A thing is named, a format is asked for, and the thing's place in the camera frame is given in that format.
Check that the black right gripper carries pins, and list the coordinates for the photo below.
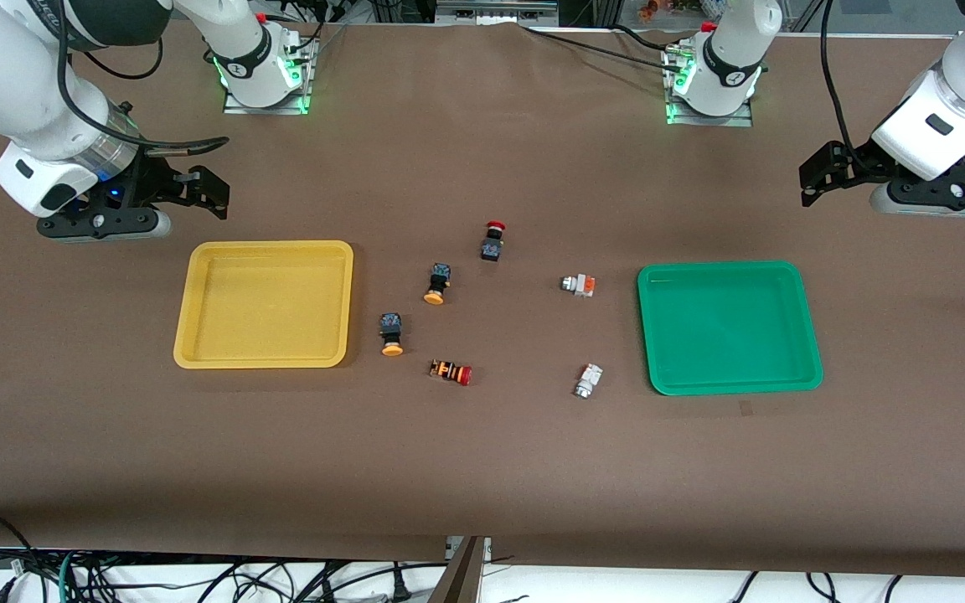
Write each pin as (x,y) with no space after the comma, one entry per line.
(150,178)

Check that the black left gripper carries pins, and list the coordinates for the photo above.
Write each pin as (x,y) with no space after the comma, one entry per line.
(861,162)

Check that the yellow push button black body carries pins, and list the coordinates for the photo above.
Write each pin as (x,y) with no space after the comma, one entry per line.
(437,283)
(391,333)

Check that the white push button orange label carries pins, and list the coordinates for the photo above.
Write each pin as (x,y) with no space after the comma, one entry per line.
(579,286)

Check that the white push button silver tip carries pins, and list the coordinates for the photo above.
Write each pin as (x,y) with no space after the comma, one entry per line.
(588,381)

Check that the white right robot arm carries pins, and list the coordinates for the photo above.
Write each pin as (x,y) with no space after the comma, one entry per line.
(13,92)

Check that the yellow plastic tray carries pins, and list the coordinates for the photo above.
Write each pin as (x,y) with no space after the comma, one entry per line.
(265,306)

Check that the green plastic tray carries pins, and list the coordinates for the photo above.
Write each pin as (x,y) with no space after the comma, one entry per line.
(730,327)

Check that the red push button black body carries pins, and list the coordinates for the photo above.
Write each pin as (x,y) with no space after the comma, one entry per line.
(492,243)

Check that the red push button orange body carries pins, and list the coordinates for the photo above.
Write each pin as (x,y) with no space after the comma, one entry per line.
(451,372)

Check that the brown table cover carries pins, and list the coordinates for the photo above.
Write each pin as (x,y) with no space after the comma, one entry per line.
(482,469)

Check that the metal table leg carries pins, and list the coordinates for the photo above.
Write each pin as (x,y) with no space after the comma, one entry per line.
(461,578)

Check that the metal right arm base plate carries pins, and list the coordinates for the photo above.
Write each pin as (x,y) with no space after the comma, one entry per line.
(235,107)

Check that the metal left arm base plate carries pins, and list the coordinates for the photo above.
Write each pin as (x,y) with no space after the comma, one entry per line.
(734,122)

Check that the aluminium frame profile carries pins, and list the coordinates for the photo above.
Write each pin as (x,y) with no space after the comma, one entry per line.
(495,10)

